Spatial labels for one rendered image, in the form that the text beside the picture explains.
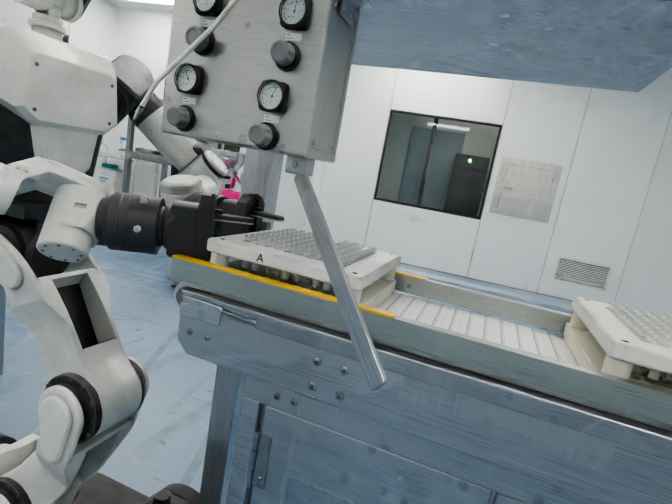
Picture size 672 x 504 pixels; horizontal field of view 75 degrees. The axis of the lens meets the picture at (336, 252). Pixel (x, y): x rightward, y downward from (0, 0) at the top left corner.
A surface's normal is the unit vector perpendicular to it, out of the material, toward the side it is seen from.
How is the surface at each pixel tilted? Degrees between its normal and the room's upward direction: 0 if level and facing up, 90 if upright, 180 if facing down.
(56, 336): 90
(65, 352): 90
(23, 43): 61
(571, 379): 90
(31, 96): 90
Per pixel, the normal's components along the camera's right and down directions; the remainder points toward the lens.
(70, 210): 0.26, -0.44
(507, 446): -0.34, 0.11
